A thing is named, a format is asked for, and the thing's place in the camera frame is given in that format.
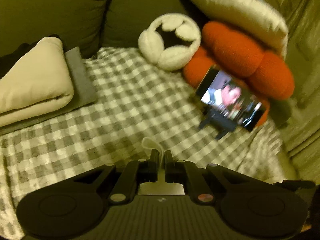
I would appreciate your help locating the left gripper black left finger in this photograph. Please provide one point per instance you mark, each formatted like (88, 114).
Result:
(135, 173)

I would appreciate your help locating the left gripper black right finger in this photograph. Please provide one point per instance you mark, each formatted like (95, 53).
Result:
(190, 176)

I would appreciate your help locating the black phone stand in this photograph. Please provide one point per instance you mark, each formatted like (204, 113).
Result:
(222, 123)

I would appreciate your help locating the grey checkered bed quilt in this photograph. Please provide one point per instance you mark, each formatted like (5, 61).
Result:
(135, 100)

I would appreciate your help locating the smartphone playing video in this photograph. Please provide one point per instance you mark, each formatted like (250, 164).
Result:
(222, 92)

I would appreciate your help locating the folded grey cloth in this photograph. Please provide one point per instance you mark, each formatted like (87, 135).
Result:
(84, 93)

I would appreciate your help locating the grey star curtain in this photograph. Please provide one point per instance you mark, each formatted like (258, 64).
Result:
(298, 117)

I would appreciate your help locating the white flower plush cushion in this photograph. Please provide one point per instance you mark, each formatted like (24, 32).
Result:
(170, 41)

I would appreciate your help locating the red knitted cushion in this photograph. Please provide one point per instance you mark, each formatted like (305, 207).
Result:
(252, 64)

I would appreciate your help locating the folded beige blanket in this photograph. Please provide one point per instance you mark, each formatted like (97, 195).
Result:
(38, 83)

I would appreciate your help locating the beige pillow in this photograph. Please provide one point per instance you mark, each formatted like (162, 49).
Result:
(253, 16)

